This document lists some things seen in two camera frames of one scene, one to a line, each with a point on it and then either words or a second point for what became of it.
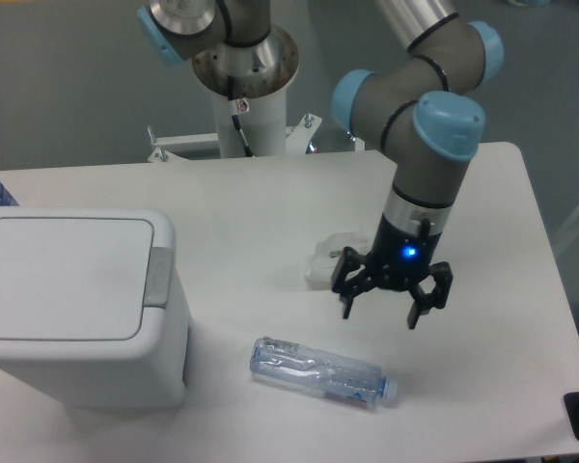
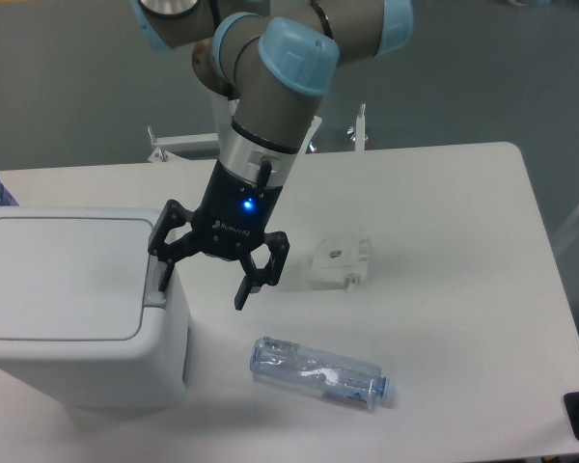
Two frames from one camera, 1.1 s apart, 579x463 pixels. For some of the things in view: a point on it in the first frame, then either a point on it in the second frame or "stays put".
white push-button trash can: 87,307 stays put
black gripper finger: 423,303 -> 278,245
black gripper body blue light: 399,258 -> 233,215
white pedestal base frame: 298,140 stays put
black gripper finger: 351,278 -> 172,216
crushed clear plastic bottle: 333,376 stays put
